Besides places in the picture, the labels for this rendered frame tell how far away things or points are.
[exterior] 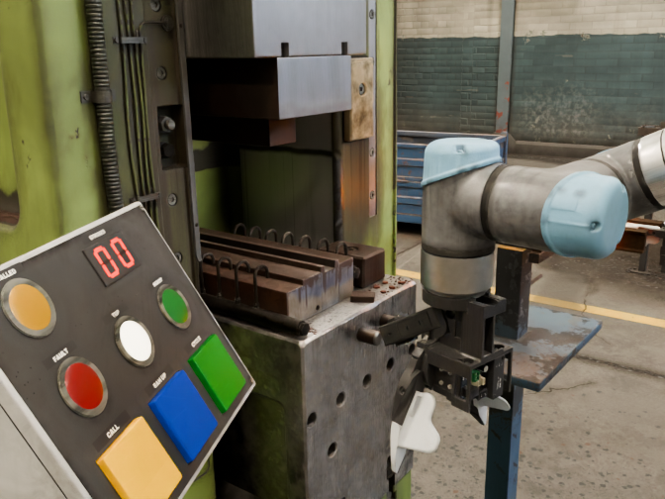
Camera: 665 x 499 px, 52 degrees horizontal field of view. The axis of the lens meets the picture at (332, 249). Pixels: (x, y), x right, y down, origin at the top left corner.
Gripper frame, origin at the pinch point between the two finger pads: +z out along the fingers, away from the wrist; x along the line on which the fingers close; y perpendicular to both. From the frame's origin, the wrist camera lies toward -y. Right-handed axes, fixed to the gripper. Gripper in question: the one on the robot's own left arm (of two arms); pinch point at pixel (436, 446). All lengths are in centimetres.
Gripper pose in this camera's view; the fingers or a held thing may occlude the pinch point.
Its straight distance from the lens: 83.2
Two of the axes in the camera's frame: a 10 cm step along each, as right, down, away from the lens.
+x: 7.7, -1.9, 6.1
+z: 0.2, 9.6, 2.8
